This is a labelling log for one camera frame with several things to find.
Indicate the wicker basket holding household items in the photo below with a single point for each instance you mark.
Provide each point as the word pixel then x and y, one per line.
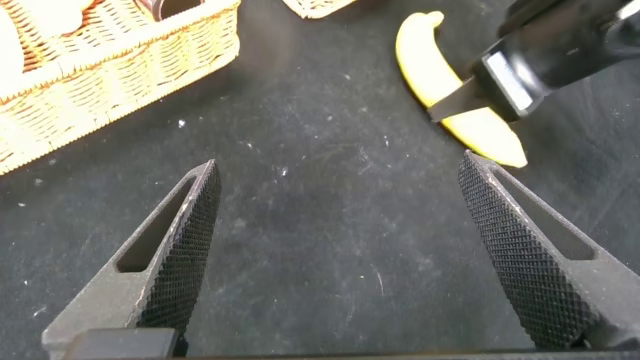
pixel 125 65

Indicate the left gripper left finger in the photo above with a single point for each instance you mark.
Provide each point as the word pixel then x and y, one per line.
pixel 165 280

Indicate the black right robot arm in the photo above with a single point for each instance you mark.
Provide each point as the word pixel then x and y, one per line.
pixel 570 35

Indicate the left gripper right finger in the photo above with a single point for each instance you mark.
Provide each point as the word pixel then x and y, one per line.
pixel 530 270

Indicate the yellow banana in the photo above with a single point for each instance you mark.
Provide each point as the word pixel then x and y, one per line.
pixel 425 60

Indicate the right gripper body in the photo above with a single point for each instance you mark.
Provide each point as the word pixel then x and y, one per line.
pixel 510 80

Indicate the wicker basket holding food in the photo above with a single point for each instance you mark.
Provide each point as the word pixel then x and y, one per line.
pixel 320 6

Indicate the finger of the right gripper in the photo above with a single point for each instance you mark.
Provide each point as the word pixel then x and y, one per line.
pixel 457 100

